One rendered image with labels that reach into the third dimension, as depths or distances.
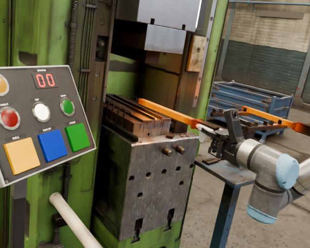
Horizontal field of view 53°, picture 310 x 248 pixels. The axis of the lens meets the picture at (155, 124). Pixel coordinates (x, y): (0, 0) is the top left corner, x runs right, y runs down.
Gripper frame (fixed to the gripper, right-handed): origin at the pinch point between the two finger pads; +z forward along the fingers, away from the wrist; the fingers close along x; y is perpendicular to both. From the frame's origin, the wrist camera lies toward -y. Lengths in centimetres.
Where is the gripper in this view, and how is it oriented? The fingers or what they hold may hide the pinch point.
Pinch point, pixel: (201, 124)
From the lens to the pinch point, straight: 113.9
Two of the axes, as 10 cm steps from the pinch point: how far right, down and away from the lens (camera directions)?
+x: 7.8, -0.6, 6.2
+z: -6.0, -3.3, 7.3
